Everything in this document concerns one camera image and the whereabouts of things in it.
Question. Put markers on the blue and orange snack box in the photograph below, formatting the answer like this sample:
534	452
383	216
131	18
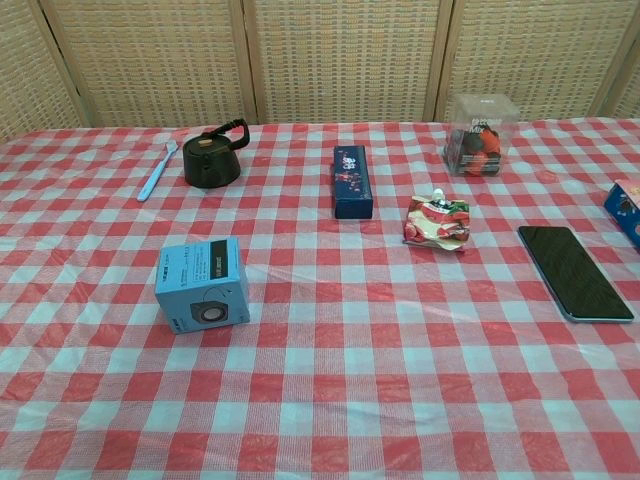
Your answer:
625	205

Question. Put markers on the light blue speaker box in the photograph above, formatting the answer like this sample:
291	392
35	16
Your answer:
200	280

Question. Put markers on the black smartphone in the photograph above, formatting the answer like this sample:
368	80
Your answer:
572	272

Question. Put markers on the woven folding screen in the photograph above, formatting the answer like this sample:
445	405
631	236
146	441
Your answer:
320	60

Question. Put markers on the light blue toothbrush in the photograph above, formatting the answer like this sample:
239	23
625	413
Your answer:
155	174

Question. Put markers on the red white checkered tablecloth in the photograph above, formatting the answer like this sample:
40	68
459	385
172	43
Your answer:
320	390

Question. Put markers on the clear plastic snack container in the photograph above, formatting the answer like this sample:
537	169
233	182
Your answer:
477	145

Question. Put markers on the black teapot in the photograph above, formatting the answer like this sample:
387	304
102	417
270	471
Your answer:
210	162

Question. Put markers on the crumpled red drink pouch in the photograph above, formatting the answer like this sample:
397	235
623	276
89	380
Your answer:
437	225

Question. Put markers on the dark blue oblong box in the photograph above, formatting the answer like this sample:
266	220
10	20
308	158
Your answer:
352	182

